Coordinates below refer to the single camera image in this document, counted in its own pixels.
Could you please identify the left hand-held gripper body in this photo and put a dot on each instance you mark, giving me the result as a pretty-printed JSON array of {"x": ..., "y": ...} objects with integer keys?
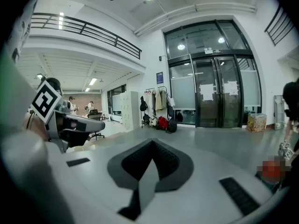
[{"x": 45, "y": 101}]

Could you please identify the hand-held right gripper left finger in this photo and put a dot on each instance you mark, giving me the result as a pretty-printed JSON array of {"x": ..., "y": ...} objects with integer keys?
[{"x": 93, "y": 183}]

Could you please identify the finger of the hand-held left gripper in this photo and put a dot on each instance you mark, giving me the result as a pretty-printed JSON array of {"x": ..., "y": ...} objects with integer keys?
[
  {"x": 93, "y": 126},
  {"x": 77, "y": 137}
]

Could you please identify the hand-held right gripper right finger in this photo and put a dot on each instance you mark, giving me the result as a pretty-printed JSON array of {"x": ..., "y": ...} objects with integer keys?
[{"x": 205, "y": 195}]

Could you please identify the black shoulder bag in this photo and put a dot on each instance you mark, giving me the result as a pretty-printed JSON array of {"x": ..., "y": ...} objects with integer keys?
[{"x": 143, "y": 105}]

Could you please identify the person's left forearm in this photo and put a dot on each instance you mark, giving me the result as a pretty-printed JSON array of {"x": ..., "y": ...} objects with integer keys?
[{"x": 37, "y": 127}]

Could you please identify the black office chair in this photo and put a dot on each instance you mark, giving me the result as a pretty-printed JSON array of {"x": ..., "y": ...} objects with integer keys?
[{"x": 94, "y": 114}]

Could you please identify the whiteboard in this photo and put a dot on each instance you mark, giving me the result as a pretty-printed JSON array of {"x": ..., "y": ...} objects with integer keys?
[{"x": 116, "y": 102}]

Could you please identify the white locker cabinet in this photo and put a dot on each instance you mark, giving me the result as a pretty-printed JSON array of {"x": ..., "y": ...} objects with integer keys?
[{"x": 129, "y": 111}]

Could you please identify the white bag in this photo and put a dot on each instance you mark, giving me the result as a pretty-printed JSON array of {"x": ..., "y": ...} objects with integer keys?
[{"x": 154, "y": 121}]

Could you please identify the red backpack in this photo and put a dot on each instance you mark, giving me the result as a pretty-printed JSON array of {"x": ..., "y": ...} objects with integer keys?
[{"x": 163, "y": 122}]

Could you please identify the beige coat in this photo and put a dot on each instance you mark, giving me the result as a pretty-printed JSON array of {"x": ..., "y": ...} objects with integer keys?
[{"x": 160, "y": 100}]

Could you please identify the black backpack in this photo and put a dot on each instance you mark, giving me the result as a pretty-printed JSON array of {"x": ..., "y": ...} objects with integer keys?
[{"x": 172, "y": 125}]

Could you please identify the navy tote bag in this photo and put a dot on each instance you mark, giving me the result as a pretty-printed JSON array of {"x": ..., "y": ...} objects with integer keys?
[{"x": 170, "y": 111}]

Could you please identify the black coat rack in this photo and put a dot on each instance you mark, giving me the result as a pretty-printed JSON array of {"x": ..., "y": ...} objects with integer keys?
[{"x": 166, "y": 88}]

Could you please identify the black-framed glass door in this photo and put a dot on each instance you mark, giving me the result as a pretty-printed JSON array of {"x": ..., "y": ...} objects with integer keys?
[{"x": 208, "y": 111}]

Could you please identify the black metal railing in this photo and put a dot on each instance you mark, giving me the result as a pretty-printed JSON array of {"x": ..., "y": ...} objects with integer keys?
[
  {"x": 279, "y": 25},
  {"x": 98, "y": 32}
]

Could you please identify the yellow printed box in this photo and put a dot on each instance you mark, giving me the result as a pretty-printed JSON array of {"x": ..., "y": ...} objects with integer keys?
[{"x": 257, "y": 122}]

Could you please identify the person's white printed shirt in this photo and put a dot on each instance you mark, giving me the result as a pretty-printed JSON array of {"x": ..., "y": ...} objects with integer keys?
[{"x": 23, "y": 13}]

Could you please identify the white paper notice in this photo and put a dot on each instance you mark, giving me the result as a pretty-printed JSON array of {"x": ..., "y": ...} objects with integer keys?
[
  {"x": 230, "y": 88},
  {"x": 208, "y": 92}
]

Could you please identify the metal folding ladder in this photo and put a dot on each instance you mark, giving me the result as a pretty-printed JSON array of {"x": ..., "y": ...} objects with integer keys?
[{"x": 279, "y": 112}]

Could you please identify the white emergency light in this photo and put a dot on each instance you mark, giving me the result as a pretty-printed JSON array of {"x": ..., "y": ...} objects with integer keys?
[{"x": 208, "y": 51}]

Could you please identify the dark door sign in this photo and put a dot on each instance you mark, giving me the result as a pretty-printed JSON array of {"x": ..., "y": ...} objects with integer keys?
[{"x": 216, "y": 51}]

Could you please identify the blue wall poster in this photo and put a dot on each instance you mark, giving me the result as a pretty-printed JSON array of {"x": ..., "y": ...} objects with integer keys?
[{"x": 159, "y": 77}]

